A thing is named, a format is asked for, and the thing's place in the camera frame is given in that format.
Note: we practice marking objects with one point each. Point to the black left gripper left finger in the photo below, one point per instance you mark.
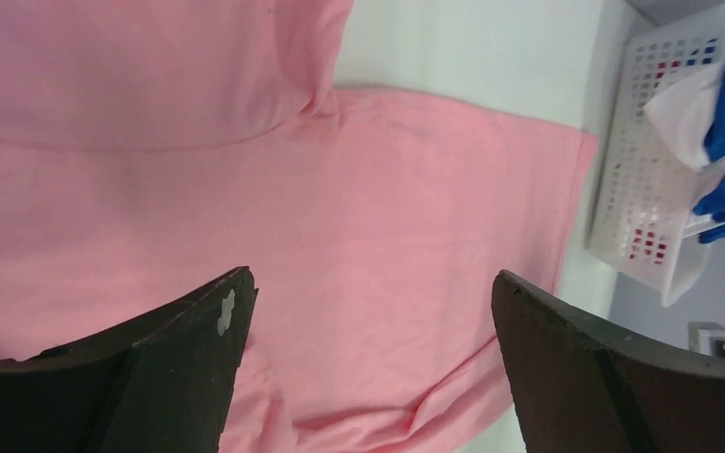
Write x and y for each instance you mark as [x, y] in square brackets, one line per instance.
[160, 382]

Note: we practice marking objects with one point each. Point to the white t-shirt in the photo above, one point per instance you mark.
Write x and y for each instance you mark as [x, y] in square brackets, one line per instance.
[681, 114]

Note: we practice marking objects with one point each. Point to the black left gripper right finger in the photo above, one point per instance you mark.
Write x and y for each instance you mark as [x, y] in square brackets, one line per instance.
[583, 384]

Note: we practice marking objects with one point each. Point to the white plastic laundry basket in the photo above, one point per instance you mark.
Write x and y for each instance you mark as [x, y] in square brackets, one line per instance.
[643, 226]

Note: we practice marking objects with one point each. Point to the pink t-shirt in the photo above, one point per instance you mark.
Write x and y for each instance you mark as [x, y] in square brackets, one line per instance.
[148, 147]

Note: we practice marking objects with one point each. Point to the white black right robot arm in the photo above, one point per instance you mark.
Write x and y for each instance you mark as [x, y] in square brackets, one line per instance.
[706, 338]

